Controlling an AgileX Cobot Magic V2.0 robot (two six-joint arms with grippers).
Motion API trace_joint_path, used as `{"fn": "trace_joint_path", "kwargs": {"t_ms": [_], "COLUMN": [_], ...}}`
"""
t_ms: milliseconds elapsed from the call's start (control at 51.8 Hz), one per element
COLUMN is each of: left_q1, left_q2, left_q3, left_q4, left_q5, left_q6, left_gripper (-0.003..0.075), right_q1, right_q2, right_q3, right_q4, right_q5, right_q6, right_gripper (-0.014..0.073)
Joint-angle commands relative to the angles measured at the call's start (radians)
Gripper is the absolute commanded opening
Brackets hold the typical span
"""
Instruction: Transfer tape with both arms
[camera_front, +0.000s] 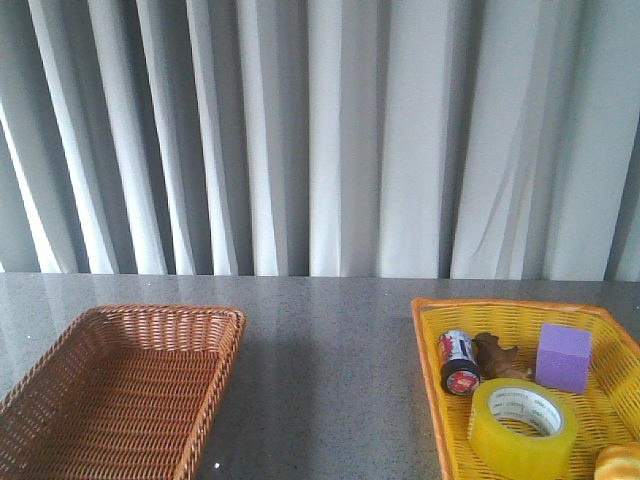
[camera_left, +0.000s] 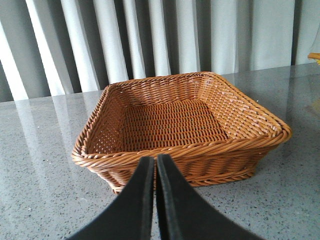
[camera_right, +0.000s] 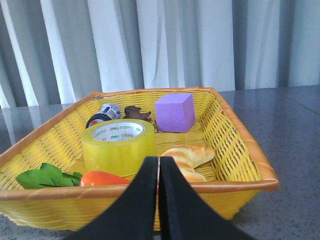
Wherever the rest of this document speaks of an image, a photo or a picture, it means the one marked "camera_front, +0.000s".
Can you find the small red blue can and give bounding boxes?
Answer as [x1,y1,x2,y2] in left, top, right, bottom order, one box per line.
[438,330,481,396]

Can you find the brown wicker basket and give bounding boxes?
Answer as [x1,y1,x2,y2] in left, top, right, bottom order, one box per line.
[1,304,247,479]

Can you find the purple foam cube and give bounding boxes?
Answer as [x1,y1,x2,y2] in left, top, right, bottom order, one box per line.
[535,323,592,394]

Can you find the brown toy animal figure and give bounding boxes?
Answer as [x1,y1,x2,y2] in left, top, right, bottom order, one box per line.
[473,332,533,381]

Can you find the yellow bread toy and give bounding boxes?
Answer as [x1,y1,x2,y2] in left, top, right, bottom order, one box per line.
[594,441,640,480]

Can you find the grey white curtain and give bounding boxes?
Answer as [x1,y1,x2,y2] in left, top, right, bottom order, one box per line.
[1,1,639,281]

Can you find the yellow packing tape roll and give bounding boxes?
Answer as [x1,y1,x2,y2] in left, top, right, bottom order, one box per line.
[467,378,578,479]

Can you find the yellow plastic basket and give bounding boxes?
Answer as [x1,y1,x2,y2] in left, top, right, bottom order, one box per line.
[412,298,639,479]

